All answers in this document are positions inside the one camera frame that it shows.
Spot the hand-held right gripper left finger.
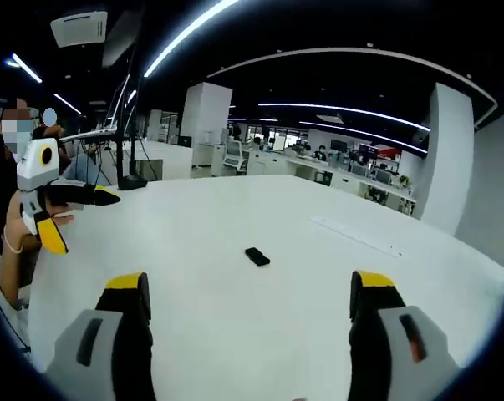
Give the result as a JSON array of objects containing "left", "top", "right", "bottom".
[{"left": 45, "top": 271, "right": 157, "bottom": 401}]

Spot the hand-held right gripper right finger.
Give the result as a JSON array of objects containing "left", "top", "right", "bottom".
[{"left": 348, "top": 270, "right": 461, "bottom": 401}]

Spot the person's left hand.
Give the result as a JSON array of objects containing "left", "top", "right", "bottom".
[{"left": 7, "top": 194, "right": 75, "bottom": 251}]

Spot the black monitor stand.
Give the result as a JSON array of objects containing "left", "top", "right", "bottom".
[{"left": 115, "top": 41, "right": 149, "bottom": 191}]

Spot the silver laptop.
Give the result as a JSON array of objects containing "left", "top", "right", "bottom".
[{"left": 61, "top": 74, "right": 132, "bottom": 142}]

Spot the white ceiling air conditioner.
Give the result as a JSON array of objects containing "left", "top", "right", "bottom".
[{"left": 50, "top": 10, "right": 109, "bottom": 48}]

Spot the white office chair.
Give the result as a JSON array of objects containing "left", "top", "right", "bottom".
[{"left": 224, "top": 140, "right": 250, "bottom": 175}]

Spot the black monitor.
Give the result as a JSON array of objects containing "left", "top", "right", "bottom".
[{"left": 102, "top": 8, "right": 145, "bottom": 70}]

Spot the row of white office desks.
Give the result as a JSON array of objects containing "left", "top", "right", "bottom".
[{"left": 247, "top": 148, "right": 418, "bottom": 216}]

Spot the curved ceiling light strip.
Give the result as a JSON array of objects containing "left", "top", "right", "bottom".
[{"left": 142, "top": 0, "right": 241, "bottom": 79}]

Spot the thin pale wrist bracelet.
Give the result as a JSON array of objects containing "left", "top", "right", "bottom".
[{"left": 3, "top": 224, "right": 23, "bottom": 254}]

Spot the white table cable cover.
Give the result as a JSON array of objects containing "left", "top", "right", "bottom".
[{"left": 311, "top": 214, "right": 403, "bottom": 258}]

